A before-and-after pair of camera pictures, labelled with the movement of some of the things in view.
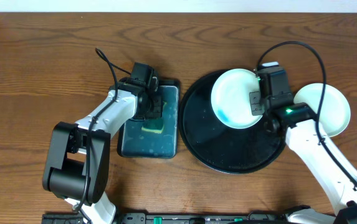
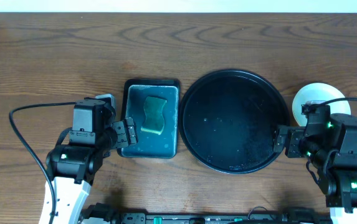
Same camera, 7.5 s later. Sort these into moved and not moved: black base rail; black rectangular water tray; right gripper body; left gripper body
Moved: right gripper body; left gripper body
Not moved: black base rail; black rectangular water tray
